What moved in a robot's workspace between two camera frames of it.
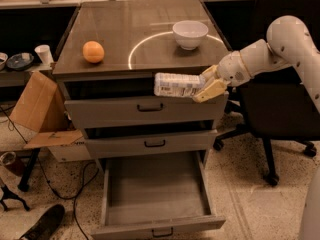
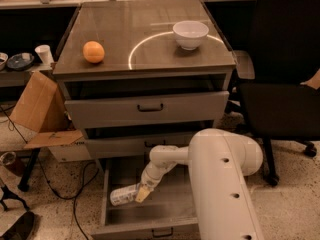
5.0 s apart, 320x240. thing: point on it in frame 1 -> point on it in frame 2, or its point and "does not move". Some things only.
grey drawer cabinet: (106, 68) does not move
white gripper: (232, 69) -> (150, 183)
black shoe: (47, 225) -> (21, 229)
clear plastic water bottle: (177, 84) -> (124, 195)
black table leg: (23, 184) does not move
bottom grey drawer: (154, 196) does not move
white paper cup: (45, 54) does not move
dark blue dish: (19, 61) does not move
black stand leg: (6, 194) does not move
